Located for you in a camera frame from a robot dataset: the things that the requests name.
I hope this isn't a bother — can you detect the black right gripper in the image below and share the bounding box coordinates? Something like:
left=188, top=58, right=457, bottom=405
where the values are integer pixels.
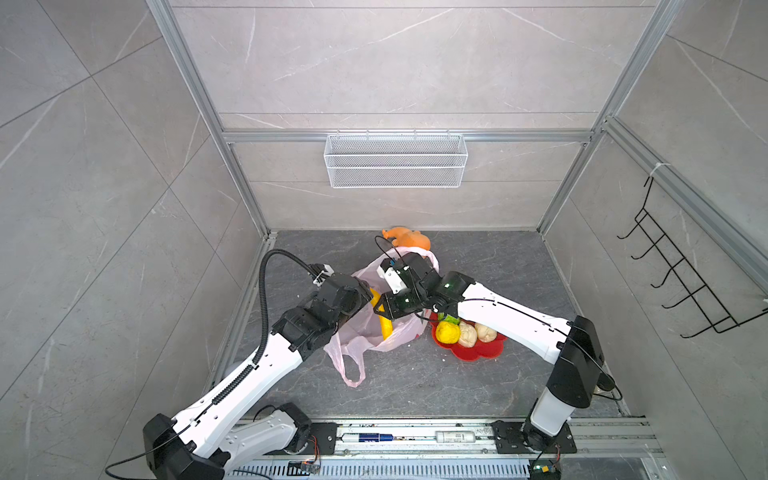
left=371, top=288, right=428, bottom=320

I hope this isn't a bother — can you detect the pink plastic bag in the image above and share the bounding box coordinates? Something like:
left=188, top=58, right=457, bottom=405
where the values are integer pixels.
left=323, top=247, right=440, bottom=388

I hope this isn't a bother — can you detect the yellow fake banana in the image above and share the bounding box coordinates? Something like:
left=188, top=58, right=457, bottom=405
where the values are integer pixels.
left=370, top=288, right=394, bottom=340

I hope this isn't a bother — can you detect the beige fake bun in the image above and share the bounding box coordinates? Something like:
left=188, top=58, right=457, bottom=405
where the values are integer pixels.
left=474, top=323, right=498, bottom=343
left=458, top=321, right=478, bottom=348

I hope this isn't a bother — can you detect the red flower-shaped plate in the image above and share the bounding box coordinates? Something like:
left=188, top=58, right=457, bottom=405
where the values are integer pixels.
left=429, top=313, right=507, bottom=362

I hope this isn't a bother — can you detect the green fake fruit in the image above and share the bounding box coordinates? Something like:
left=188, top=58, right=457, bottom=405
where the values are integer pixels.
left=438, top=313, right=461, bottom=325

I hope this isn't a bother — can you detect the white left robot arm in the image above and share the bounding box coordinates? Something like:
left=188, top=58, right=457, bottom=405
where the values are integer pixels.
left=143, top=273, right=373, bottom=479

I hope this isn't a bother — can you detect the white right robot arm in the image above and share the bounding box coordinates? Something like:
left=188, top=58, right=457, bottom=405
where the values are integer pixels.
left=374, top=253, right=618, bottom=452

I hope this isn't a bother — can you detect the orange toy fruit with loop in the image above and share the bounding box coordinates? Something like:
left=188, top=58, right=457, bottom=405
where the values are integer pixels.
left=382, top=227, right=431, bottom=250

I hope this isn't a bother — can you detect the blue marker pen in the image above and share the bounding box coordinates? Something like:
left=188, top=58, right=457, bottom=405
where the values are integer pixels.
left=357, top=433, right=395, bottom=443

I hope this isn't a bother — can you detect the black corrugated cable hose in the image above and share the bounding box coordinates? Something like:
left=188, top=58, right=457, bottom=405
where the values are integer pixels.
left=209, top=248, right=328, bottom=406

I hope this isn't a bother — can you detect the white wire mesh basket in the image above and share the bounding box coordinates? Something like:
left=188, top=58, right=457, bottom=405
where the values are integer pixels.
left=323, top=133, right=469, bottom=189

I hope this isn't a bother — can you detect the white tube on rail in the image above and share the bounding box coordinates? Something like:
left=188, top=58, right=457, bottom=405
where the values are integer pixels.
left=435, top=431, right=476, bottom=444

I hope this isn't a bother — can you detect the black wire hook rack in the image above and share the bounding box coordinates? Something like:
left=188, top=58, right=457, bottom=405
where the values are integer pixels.
left=617, top=176, right=767, bottom=339

